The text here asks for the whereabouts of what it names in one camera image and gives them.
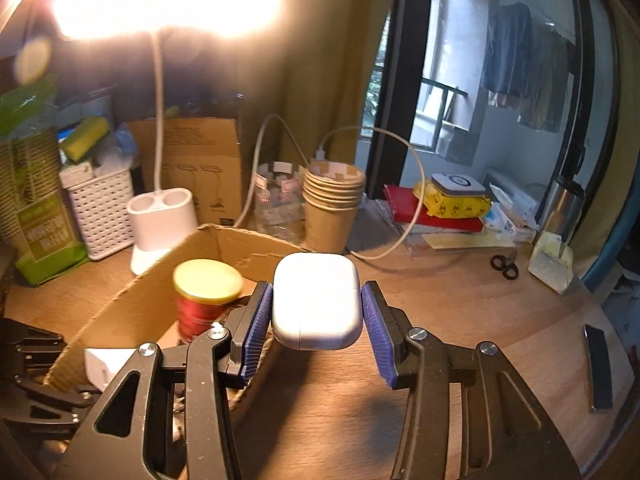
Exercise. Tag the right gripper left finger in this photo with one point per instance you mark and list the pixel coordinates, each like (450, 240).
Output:
(167, 411)

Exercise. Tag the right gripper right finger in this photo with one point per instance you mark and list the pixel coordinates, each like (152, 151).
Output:
(505, 431)

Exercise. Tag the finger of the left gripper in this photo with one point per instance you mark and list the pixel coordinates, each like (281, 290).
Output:
(27, 354)

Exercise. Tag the white usb charger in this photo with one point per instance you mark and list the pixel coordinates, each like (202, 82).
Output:
(102, 365)

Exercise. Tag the torn cardboard box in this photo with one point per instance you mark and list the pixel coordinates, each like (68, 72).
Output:
(145, 309)

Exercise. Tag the red can yellow lid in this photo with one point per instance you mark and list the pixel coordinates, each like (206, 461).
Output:
(205, 289)

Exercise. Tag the white earbuds case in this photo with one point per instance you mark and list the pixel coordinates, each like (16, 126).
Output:
(316, 302)

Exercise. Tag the black smartphone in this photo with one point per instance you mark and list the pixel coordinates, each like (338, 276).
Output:
(600, 373)

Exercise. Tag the green tissue package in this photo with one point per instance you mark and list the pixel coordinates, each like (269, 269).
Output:
(35, 214)

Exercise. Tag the black scissors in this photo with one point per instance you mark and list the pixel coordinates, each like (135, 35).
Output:
(506, 265)

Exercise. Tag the crumpled tissue pack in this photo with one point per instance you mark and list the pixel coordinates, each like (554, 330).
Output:
(552, 262)

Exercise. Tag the white woven plastic basket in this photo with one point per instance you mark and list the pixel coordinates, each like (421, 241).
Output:
(100, 208)

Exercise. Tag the white papers pile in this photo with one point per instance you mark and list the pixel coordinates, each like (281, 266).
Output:
(512, 212)

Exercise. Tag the steel thermos flask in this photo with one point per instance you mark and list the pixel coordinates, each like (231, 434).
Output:
(563, 208)

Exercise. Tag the yellow patterned box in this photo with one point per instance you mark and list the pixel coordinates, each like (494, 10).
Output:
(441, 205)

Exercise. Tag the yellow green sponge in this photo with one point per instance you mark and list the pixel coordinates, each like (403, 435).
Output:
(84, 137)

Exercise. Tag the clear plastic container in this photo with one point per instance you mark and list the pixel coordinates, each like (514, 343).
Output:
(278, 201)

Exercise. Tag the brown lamp packaging box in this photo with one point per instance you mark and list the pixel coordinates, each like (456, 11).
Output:
(203, 156)

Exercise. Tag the stack of paper cups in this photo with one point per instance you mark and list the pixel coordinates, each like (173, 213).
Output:
(332, 192)

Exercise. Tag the hanging clothes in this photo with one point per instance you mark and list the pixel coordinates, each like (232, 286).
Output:
(526, 67)

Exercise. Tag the white desk lamp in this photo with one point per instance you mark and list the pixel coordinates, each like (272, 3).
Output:
(164, 217)

